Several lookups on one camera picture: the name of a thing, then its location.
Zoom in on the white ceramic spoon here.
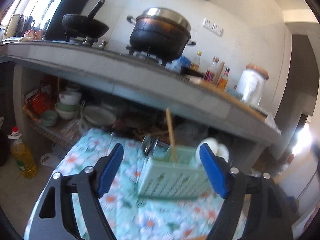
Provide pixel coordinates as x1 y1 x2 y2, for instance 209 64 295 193
216 144 229 163
195 137 221 167

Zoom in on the metal spoon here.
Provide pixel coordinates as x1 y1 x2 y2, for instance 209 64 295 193
141 135 169 156

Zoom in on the wooden chopstick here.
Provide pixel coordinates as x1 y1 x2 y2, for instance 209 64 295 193
165 107 177 163

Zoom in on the grey concrete kitchen counter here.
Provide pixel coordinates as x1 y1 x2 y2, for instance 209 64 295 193
0 39 283 151

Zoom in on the cooking oil jug on floor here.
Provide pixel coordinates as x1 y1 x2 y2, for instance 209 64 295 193
8 126 37 179

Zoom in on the floral blue tablecloth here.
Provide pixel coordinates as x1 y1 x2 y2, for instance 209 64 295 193
23 127 251 240

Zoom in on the stack of bowls under counter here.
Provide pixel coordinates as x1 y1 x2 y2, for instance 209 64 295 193
55 83 82 120

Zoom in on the white plate under counter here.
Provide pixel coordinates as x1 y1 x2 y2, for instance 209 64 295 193
83 106 117 127

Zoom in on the green plastic utensil holder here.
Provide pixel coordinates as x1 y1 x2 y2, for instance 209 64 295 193
137 146 213 199

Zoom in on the wooden cutting board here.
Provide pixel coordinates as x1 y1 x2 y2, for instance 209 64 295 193
195 81 266 122

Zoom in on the white jar with woven lid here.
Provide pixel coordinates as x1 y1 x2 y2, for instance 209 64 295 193
235 64 269 107

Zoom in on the small bottle red cap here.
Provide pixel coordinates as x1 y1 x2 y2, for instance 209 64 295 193
217 68 230 90

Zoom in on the wooden rolling pin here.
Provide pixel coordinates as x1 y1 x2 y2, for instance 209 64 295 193
213 62 225 86

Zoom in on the sauce bottle red label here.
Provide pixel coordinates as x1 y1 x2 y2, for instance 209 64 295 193
204 57 219 83

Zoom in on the oil bottle yellow cap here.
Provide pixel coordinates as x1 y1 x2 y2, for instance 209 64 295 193
190 51 202 71

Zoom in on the black frying pan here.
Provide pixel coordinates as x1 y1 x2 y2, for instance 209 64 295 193
62 0 109 41

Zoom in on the black stockpot with steel lid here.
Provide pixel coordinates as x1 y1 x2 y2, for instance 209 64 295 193
126 7 196 63

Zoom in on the black appliance beside stove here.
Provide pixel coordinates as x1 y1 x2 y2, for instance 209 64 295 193
44 0 88 41

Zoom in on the white wall socket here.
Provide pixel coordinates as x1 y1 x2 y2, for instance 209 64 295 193
202 18 223 37

